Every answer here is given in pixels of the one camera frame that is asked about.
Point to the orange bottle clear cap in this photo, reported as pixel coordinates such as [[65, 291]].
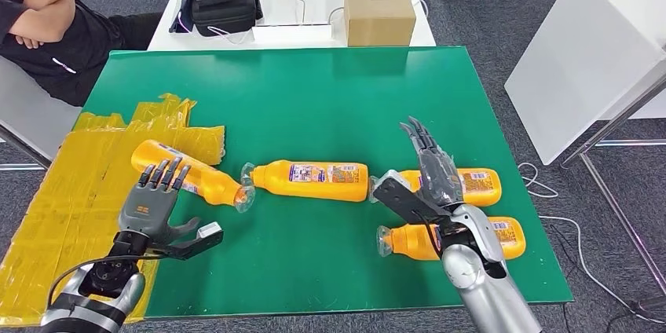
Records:
[[484, 198], [276, 185], [406, 245], [213, 187]]

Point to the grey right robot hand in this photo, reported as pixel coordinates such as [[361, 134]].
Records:
[[439, 180]]

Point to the pale grey side table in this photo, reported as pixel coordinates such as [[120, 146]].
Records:
[[31, 122]]

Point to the silver metal table frame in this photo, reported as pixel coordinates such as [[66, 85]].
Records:
[[614, 122]]

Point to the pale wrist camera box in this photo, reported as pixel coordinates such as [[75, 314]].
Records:
[[209, 230], [387, 181]]

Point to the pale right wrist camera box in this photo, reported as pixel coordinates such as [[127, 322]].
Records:
[[387, 181]]

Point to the black carry bag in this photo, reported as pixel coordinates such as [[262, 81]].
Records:
[[223, 13]]

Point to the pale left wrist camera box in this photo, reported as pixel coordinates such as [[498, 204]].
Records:
[[209, 230]]

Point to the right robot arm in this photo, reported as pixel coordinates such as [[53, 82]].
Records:
[[484, 289]]

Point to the person's left hand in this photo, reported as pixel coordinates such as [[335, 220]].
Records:
[[27, 42]]

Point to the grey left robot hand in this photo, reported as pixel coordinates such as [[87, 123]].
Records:
[[145, 211]]

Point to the person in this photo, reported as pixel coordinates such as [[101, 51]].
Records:
[[52, 60]]

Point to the white table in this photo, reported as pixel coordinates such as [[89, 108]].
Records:
[[582, 60]]

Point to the brown cardboard box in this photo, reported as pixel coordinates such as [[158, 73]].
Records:
[[379, 17]]

